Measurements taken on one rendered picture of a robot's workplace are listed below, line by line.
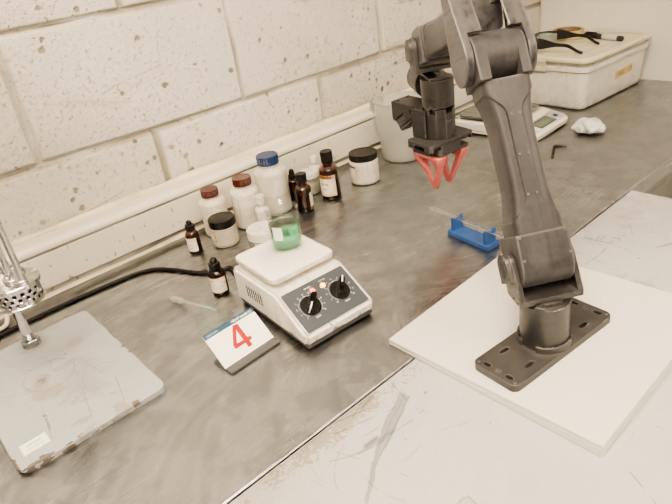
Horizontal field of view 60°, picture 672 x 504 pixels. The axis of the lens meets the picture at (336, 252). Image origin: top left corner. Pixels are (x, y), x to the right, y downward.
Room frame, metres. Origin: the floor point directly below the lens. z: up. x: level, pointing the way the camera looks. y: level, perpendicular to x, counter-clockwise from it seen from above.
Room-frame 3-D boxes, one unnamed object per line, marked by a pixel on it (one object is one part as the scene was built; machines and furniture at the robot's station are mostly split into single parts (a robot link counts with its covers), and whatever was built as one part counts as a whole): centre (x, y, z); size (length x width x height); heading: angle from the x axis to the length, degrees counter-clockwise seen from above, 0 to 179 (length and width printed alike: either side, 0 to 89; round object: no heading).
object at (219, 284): (0.88, 0.21, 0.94); 0.03 x 0.03 x 0.07
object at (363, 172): (1.29, -0.09, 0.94); 0.07 x 0.07 x 0.07
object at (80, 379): (0.69, 0.43, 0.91); 0.30 x 0.20 x 0.01; 39
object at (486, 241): (0.94, -0.25, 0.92); 0.10 x 0.03 x 0.04; 31
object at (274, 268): (0.82, 0.08, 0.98); 0.12 x 0.12 x 0.01; 35
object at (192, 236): (1.05, 0.28, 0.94); 0.03 x 0.03 x 0.07
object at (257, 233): (0.95, 0.12, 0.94); 0.06 x 0.06 x 0.08
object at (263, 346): (0.70, 0.16, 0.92); 0.09 x 0.06 x 0.04; 131
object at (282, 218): (0.85, 0.08, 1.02); 0.06 x 0.05 x 0.08; 3
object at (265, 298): (0.80, 0.07, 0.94); 0.22 x 0.13 x 0.08; 35
